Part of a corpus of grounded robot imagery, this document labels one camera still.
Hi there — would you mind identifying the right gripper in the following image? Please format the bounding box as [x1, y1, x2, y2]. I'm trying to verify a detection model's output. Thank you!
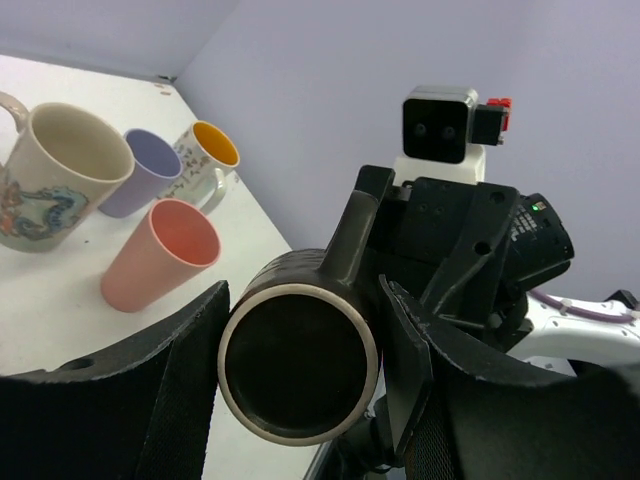
[355, 165, 528, 350]

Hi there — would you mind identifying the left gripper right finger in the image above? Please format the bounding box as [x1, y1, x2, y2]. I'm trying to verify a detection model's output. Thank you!
[379, 278, 639, 479]

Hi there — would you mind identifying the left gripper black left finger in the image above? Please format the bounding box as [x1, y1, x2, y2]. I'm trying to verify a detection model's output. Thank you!
[1, 281, 230, 479]

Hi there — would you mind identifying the dark brown mug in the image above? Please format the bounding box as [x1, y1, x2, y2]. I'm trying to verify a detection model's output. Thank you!
[217, 191, 380, 446]

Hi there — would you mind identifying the pink plastic cup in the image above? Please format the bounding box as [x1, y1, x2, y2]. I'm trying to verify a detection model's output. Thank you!
[100, 199, 222, 313]

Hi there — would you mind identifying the lilac plastic cup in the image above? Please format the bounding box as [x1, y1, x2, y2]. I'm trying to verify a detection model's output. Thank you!
[98, 128, 183, 218]

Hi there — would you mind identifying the white patterned mug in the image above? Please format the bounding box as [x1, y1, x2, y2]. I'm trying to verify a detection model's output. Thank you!
[157, 121, 240, 215]

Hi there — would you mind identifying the cream floral mug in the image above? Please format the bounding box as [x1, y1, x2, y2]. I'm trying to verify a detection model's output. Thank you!
[1, 93, 135, 253]

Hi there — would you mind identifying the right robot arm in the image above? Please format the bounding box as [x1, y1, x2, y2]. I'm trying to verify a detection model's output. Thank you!
[355, 161, 639, 376]

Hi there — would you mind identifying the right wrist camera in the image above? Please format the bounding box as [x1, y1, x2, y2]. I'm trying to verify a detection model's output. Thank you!
[393, 85, 512, 186]

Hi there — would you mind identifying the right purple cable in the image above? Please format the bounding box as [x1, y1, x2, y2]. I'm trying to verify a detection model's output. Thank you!
[529, 288, 634, 324]

